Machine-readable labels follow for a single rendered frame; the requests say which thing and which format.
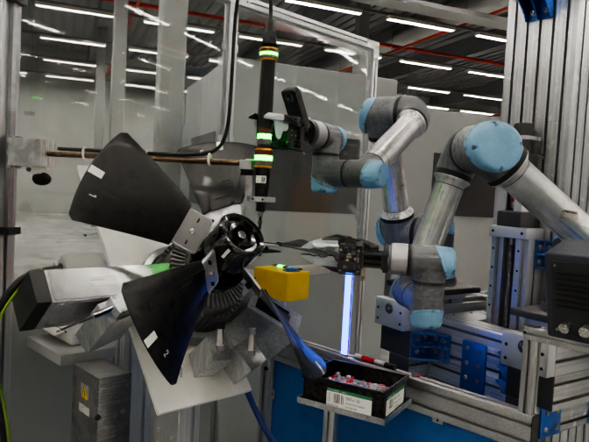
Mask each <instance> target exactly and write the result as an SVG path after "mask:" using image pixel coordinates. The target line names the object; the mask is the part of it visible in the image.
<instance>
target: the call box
mask: <svg viewBox="0 0 589 442"><path fill-rule="evenodd" d="M255 277H256V280H257V283H258V285H259V286H260V287H261V288H262V289H263V290H265V289H266V291H267V293H268V295H269V296H270V297H272V298H274V299H276V300H280V301H283V302H291V301H298V300H305V299H308V298H309V271H304V270H302V271H300V270H298V271H286V270H285V268H283V267H275V266H263V267H255V268H254V278H255Z"/></svg>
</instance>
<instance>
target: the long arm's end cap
mask: <svg viewBox="0 0 589 442"><path fill-rule="evenodd" d="M12 303H13V307H14V310H15V315H16V319H17V322H18V329H19V331H20V332H21V331H29V330H34V329H35V327H36V326H37V324H38V323H39V321H40V319H41V318H42V317H43V316H44V314H45V313H46V311H47V309H48V307H49V306H50V304H51V303H52V297H51V294H50V290H49V288H48V284H47V280H46V275H45V271H44V269H34V270H28V272H27V274H26V275H25V278H24V280H23V281H22V282H21V284H20V286H19V287H18V292H17V294H16V295H15V296H14V297H13V299H12Z"/></svg>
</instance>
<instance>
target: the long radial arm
mask: <svg viewBox="0 0 589 442"><path fill-rule="evenodd" d="M169 269H170V267H169V264H168V263H163V264H146V265H130V266H114V267H84V268H68V269H52V270H44V271H45V275H46V280H47V284H48V288H49V290H50V294H51V297H52V303H51V304H50V306H49V307H48V309H47V311H46V313H45V314H44V316H43V317H42V318H41V319H40V321H39V323H38V324H37V326H36V327H35V329H43V328H50V327H57V326H64V325H71V324H74V323H76V322H77V321H79V320H81V319H84V318H85V317H88V316H89V314H90V313H91V312H92V311H93V310H94V308H95V307H96V306H97V305H98V304H99V303H103V302H105V301H108V300H109V299H110V298H111V297H113V296H116V295H118V294H121V293H122V292H121V288H122V284H123V283H124V282H129V281H133V280H136V279H139V278H142V277H146V276H148V275H152V274H157V273H160V272H163V271H166V270H169Z"/></svg>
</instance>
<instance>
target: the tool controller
mask: <svg viewBox="0 0 589 442"><path fill-rule="evenodd" d="M545 268H546V294H547V318H548V334H549V335H550V336H552V337H557V338H561V339H569V340H572V341H577V342H581V343H585V344H589V241H587V240H577V239H565V240H563V241H562V242H560V243H559V244H557V245H556V246H554V247H552V248H551V249H550V250H549V251H548V252H546V254H545Z"/></svg>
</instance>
